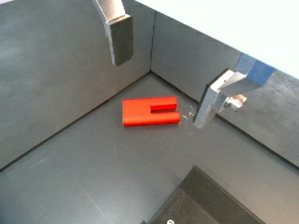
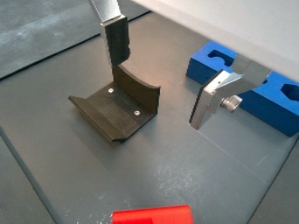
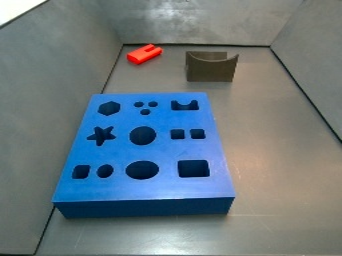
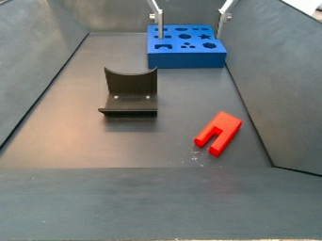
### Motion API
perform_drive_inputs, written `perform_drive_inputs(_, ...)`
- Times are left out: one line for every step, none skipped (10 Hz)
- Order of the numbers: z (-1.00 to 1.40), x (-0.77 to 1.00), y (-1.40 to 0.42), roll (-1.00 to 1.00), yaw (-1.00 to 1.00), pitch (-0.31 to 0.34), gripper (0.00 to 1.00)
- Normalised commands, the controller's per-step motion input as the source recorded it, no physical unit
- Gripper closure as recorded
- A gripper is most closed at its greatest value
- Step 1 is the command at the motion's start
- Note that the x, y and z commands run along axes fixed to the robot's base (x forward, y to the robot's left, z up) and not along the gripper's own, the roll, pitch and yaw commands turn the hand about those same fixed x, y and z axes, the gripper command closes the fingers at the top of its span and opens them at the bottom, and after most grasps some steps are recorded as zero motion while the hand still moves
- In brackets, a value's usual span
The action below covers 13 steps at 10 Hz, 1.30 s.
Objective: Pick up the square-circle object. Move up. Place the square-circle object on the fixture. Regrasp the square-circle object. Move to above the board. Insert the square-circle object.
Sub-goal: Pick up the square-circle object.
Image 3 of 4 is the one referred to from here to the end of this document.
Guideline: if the red square-circle peg object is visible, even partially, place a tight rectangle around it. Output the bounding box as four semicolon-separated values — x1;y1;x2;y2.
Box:
127;44;163;64

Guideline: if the blue foam shape-hole fixture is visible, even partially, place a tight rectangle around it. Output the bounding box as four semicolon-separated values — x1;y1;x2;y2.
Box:
53;92;236;218

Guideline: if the black curved regrasp stand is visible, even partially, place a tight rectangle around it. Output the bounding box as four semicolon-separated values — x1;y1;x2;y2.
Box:
186;51;240;82

